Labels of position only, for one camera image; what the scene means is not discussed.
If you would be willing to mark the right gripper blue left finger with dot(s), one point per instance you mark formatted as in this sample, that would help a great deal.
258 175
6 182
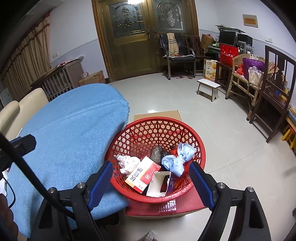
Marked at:
98 183

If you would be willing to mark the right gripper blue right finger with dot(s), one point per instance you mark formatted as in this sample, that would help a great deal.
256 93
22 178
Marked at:
204 184

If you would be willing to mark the light blue cloth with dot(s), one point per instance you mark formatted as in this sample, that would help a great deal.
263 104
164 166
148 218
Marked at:
175 164

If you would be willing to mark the white tissue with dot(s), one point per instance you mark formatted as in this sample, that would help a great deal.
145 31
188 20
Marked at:
127 164

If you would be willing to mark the blue white carton box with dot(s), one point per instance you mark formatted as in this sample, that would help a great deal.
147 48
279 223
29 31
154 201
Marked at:
159 184

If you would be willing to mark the red white carton box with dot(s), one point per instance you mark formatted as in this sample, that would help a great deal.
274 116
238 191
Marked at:
142 175

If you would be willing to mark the black plastic bag ball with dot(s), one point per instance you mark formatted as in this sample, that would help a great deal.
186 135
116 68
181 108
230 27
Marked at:
157 154

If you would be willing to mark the flat cardboard sheet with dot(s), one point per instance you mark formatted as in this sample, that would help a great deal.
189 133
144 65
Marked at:
185 204

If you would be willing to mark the red plastic laundry basket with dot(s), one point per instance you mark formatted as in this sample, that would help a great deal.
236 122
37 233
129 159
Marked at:
139 138

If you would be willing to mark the striped beige curtain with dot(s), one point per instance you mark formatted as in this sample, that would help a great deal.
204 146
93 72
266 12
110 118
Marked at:
29 60

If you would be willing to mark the wooden radiator cover cabinet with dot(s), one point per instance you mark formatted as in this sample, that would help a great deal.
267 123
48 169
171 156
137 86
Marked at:
60 79

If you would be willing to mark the small white stool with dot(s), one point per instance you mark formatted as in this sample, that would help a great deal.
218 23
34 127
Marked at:
208 88

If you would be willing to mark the cardboard box by door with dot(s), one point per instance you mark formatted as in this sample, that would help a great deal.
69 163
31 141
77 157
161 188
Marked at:
97 77

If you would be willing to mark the wicker chair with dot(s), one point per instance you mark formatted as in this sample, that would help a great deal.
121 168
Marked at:
242 83

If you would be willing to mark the yellow printed carton box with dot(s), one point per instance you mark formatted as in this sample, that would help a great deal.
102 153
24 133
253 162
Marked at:
209 70

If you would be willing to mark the black armchair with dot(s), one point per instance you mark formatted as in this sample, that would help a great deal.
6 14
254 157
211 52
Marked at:
175 52

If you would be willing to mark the red gift bag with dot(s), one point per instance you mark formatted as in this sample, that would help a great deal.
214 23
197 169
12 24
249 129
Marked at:
227 53

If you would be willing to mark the dark wooden chair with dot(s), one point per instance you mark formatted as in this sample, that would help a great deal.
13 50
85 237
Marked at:
277 88

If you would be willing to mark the black computer monitor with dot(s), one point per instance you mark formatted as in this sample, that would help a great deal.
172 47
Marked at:
234 38

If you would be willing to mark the wooden double door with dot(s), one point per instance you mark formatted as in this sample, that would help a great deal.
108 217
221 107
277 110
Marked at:
128 33

